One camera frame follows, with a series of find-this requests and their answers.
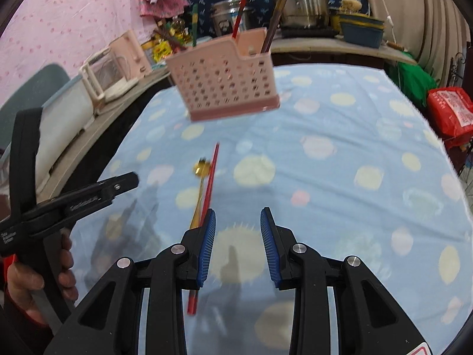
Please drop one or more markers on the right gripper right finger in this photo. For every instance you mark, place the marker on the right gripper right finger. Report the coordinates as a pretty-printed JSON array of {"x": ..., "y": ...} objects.
[{"x": 369, "y": 320}]

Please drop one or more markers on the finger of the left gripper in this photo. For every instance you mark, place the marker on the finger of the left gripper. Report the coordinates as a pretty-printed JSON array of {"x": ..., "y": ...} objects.
[{"x": 107, "y": 320}]

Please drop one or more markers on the right gripper left finger seen outside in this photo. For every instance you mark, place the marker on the right gripper left finger seen outside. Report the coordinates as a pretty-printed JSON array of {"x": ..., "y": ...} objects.
[{"x": 75, "y": 205}]

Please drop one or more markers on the green chopstick gold band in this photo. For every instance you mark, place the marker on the green chopstick gold band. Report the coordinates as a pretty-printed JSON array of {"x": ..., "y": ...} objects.
[{"x": 195, "y": 14}]

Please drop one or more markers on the brown chopstick gold band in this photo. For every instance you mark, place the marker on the brown chopstick gold band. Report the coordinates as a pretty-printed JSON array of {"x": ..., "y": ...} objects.
[{"x": 277, "y": 13}]

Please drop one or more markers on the left hand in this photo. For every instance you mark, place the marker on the left hand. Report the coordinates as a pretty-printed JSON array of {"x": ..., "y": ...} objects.
[{"x": 23, "y": 281}]

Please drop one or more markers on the bright red chopstick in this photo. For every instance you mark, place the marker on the bright red chopstick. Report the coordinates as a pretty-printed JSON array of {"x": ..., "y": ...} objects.
[{"x": 208, "y": 186}]

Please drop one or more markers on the white plastic tub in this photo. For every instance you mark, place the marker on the white plastic tub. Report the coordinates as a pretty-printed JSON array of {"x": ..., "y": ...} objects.
[{"x": 69, "y": 111}]

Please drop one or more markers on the pink white toaster oven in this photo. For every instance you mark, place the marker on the pink white toaster oven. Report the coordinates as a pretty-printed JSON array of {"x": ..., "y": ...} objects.
[{"x": 110, "y": 73}]

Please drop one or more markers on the gold flower spoon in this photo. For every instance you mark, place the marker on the gold flower spoon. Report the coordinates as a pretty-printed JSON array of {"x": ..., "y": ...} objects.
[{"x": 201, "y": 170}]

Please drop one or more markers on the blue polka dot tablecloth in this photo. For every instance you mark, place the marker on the blue polka dot tablecloth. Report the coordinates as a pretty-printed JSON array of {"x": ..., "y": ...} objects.
[{"x": 345, "y": 162}]

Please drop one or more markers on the pink perforated utensil basket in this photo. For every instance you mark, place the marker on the pink perforated utensil basket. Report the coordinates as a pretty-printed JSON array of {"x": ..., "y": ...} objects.
[{"x": 225, "y": 77}]

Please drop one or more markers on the red plastic bag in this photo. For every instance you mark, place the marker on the red plastic bag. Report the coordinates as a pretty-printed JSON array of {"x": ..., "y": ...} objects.
[{"x": 451, "y": 110}]

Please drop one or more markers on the green plastic bag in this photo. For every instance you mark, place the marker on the green plastic bag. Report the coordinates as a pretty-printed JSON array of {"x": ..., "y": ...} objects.
[{"x": 413, "y": 82}]

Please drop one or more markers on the silver rice cooker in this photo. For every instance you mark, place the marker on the silver rice cooker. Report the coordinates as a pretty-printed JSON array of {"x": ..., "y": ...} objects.
[{"x": 224, "y": 15}]

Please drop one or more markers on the blue green rectangular dish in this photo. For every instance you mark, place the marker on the blue green rectangular dish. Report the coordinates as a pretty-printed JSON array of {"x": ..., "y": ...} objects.
[{"x": 361, "y": 29}]

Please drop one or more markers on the beige curtain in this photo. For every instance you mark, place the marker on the beige curtain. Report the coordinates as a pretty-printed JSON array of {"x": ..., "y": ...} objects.
[{"x": 432, "y": 31}]

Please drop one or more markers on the stainless steel pot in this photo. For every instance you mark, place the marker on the stainless steel pot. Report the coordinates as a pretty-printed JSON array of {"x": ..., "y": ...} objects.
[{"x": 299, "y": 0}]

